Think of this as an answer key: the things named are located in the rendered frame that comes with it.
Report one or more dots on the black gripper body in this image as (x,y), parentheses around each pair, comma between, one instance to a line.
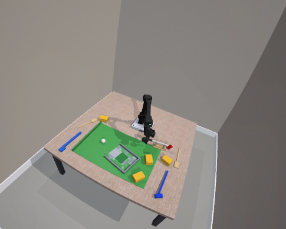
(145,139)

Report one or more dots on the green putting mat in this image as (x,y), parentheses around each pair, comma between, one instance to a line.
(93,150)

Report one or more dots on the yellow block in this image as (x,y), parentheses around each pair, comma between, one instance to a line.
(148,159)
(138,177)
(166,160)
(104,118)

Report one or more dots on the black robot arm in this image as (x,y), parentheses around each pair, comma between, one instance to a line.
(145,117)

